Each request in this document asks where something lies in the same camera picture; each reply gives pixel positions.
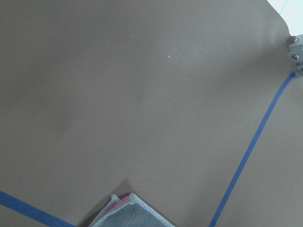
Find pink and grey towel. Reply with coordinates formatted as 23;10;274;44
90;193;173;227

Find aluminium frame post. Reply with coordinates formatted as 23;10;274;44
287;34;303;76

